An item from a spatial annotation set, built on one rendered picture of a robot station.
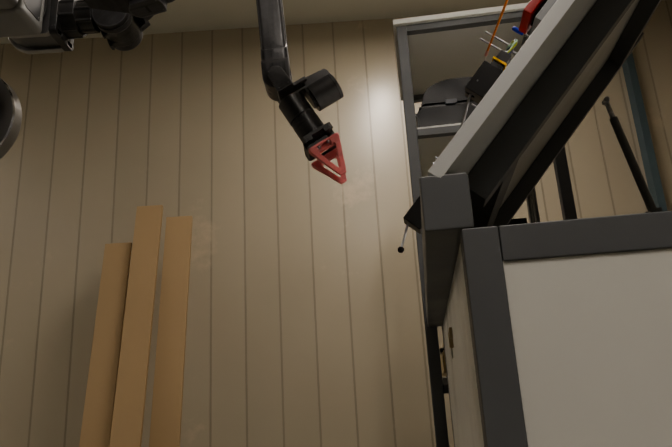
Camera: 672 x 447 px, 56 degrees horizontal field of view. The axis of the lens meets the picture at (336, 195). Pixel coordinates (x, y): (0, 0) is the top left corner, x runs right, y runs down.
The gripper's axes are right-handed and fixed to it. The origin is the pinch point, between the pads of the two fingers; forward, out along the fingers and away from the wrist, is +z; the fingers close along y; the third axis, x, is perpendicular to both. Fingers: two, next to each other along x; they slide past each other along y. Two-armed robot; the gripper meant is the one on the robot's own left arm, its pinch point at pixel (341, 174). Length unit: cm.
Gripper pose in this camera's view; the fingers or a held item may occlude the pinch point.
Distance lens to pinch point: 124.8
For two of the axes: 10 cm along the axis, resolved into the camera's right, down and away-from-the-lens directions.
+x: -8.4, 5.2, -1.4
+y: 0.3, 3.0, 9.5
